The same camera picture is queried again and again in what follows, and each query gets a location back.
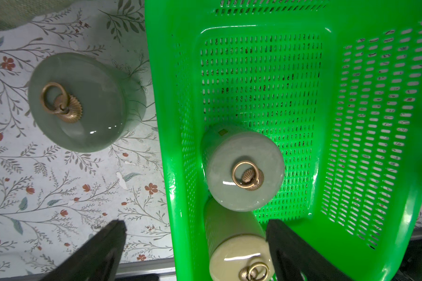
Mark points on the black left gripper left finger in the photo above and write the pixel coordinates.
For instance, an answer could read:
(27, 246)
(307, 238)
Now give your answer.
(97, 259)

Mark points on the green plastic basket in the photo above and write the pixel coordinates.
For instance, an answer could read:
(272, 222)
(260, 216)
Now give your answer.
(337, 85)

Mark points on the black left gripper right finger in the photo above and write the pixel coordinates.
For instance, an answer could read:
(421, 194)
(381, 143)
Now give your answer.
(295, 260)

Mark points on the yellow-green canister left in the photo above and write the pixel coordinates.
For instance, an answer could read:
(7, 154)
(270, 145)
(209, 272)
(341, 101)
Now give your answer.
(238, 250)

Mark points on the dark green canister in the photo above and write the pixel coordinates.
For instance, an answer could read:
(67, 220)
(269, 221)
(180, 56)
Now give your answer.
(82, 104)
(244, 170)

